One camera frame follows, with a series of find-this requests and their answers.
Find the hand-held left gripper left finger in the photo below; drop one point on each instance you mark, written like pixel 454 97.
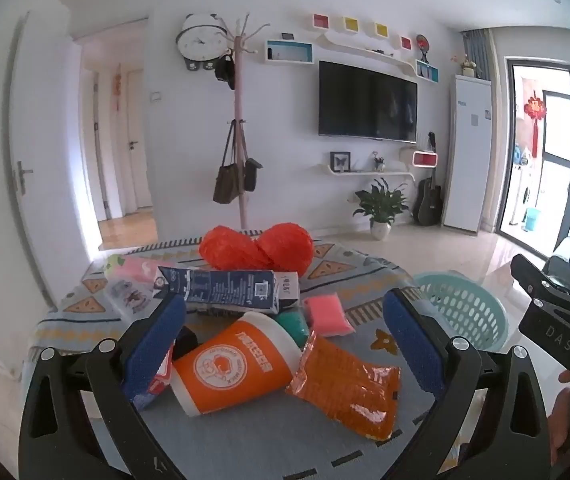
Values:
pixel 155 345

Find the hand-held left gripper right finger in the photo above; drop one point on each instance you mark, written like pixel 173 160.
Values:
pixel 410 340

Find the mint green plastic basket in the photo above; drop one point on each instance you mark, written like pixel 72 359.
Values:
pixel 465 310

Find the orange paper cup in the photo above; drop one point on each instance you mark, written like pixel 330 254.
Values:
pixel 235 365

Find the blue and white carton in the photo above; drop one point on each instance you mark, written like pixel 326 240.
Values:
pixel 225 287

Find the person's right hand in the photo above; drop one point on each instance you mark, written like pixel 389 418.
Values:
pixel 560 415

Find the teal bucket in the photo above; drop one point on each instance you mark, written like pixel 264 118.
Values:
pixel 532 220

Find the orange snack packet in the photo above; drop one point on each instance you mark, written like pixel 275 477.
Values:
pixel 350 390

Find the white washing machine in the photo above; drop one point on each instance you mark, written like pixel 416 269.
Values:
pixel 522 190

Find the pink plastic packet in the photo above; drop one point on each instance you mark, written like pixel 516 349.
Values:
pixel 325 312

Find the glass sliding door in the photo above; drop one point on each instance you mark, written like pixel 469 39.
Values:
pixel 560 160

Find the teal plastic packet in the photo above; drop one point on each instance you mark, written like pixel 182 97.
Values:
pixel 292 327

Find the black guitar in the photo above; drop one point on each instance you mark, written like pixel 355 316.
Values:
pixel 427 202

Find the white standing air conditioner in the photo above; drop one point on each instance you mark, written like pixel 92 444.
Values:
pixel 465 155

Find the potted green plant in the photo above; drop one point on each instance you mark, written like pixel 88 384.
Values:
pixel 381 207

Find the red oval box shelf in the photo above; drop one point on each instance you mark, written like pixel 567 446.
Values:
pixel 425 159

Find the patterned grey rug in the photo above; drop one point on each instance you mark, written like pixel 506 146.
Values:
pixel 285 440

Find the red knot decoration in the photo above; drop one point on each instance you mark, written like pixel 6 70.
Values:
pixel 535 110

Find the brown tote bag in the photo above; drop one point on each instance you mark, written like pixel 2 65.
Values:
pixel 226 182

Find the small pen holder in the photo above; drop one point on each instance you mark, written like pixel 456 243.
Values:
pixel 378 164

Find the white room door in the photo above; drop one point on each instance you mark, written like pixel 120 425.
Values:
pixel 50 185

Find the small black bag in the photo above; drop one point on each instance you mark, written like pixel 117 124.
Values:
pixel 251 174

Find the white hallway door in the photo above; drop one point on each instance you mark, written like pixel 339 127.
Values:
pixel 140 140

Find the flower pot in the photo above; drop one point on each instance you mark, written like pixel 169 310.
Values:
pixel 469 69

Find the grey curtain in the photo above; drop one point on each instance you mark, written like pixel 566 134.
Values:
pixel 480 52

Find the black flat television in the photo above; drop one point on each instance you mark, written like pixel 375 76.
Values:
pixel 367 102

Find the pink wooden coat rack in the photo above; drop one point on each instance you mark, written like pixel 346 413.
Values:
pixel 239 110

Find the red round fan ornament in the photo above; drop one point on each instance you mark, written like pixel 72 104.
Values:
pixel 424 44

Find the red hallway hanging ornament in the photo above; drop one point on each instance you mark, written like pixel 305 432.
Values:
pixel 118 91

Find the black cap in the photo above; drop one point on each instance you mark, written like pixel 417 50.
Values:
pixel 225 72

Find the white box shelf blue inside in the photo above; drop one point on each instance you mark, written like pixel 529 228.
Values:
pixel 289 52

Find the low white wall shelf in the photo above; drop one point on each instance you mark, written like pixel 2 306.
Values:
pixel 365 173

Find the black picture frame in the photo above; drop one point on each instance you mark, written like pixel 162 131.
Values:
pixel 340 161

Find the small blue wall box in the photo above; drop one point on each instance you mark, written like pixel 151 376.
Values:
pixel 427 71

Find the small red wall cube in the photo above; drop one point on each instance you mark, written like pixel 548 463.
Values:
pixel 405 42
pixel 321 20

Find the small yellow wall cube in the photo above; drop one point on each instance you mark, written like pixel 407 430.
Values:
pixel 382 29
pixel 351 23

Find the round panda wall clock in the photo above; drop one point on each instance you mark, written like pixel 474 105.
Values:
pixel 200 42

